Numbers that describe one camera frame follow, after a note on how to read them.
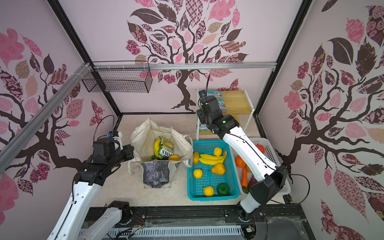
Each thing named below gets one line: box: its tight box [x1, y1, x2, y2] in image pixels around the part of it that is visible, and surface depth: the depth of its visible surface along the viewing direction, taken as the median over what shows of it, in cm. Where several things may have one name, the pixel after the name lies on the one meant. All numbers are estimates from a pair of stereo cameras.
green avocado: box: [217, 183, 229, 197], surface depth 79 cm
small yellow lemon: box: [193, 169, 203, 179], surface depth 86 cm
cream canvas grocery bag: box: [127, 117, 194, 189], surface depth 79 cm
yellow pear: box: [211, 162, 226, 175], surface depth 87 cm
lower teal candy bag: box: [199, 123, 211, 132], surface depth 89 cm
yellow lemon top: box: [213, 147, 223, 157], surface depth 94 cm
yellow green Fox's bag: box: [158, 144, 174, 160], surface depth 89 cm
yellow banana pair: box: [198, 151, 227, 165], surface depth 92 cm
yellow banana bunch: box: [154, 136, 163, 159], surface depth 93 cm
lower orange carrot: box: [241, 166, 248, 187], surface depth 87 cm
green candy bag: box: [158, 136, 174, 148], surface depth 95 cm
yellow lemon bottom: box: [204, 186, 215, 197], surface depth 79 cm
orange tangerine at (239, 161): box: [235, 155, 246, 168], surface depth 88 cm
